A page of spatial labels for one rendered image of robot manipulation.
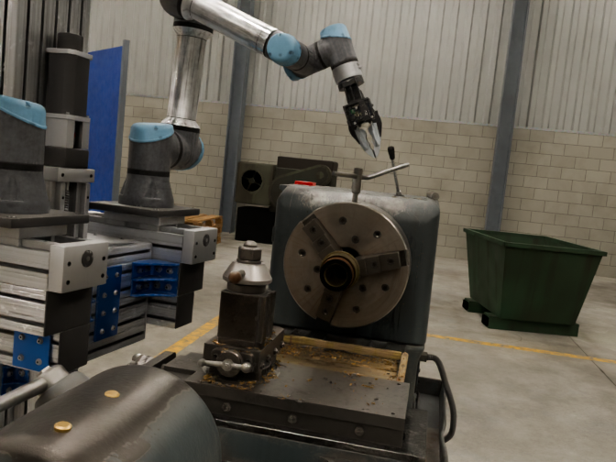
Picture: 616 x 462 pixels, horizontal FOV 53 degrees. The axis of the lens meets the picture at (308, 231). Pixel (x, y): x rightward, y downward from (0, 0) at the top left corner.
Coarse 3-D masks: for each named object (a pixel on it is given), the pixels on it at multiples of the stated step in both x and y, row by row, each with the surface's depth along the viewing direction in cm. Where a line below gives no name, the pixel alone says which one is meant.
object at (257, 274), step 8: (232, 264) 98; (240, 264) 97; (248, 264) 97; (256, 264) 98; (264, 264) 99; (224, 272) 99; (248, 272) 96; (256, 272) 97; (264, 272) 98; (240, 280) 96; (248, 280) 96; (256, 280) 96; (264, 280) 97
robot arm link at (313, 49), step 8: (312, 48) 166; (312, 56) 164; (320, 56) 165; (312, 64) 165; (320, 64) 166; (288, 72) 169; (296, 72) 167; (304, 72) 167; (312, 72) 169; (296, 80) 171
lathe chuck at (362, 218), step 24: (336, 216) 153; (360, 216) 152; (384, 216) 151; (288, 240) 156; (336, 240) 154; (360, 240) 153; (384, 240) 151; (288, 264) 157; (312, 264) 156; (408, 264) 153; (288, 288) 158; (312, 288) 156; (360, 288) 154; (384, 288) 153; (312, 312) 156; (336, 312) 155; (360, 312) 154; (384, 312) 153
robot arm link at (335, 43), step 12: (336, 24) 164; (324, 36) 164; (336, 36) 163; (348, 36) 165; (324, 48) 164; (336, 48) 163; (348, 48) 164; (324, 60) 166; (336, 60) 164; (348, 60) 163
